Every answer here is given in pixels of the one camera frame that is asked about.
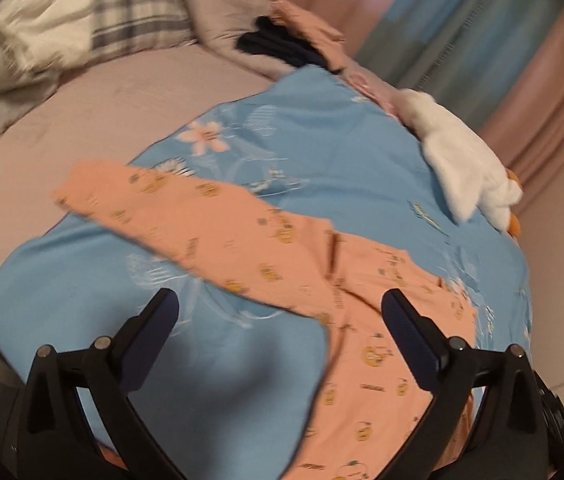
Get pink duck print shirt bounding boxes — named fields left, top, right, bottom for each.
left=55, top=162, right=476, bottom=479

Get folded pink clothes stack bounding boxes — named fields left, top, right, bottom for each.
left=269, top=0, right=348, bottom=73

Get dark navy folded clothes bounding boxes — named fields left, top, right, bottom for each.
left=235, top=16, right=341, bottom=74

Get blue floral blanket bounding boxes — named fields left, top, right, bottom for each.
left=0, top=68, right=532, bottom=479

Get white plush goose toy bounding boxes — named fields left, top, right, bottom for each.
left=393, top=89, right=523, bottom=237

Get pink bed sheet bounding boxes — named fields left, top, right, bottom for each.
left=0, top=46, right=270, bottom=266

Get small pink garment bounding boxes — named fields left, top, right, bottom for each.
left=341, top=65, right=399, bottom=120

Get pink and blue curtains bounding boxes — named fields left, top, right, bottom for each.
left=288, top=0, right=564, bottom=200

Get plaid grey quilt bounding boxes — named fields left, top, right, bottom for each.
left=0, top=0, right=194, bottom=136

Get grey pink pillow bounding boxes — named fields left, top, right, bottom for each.
left=184, top=0, right=294, bottom=80

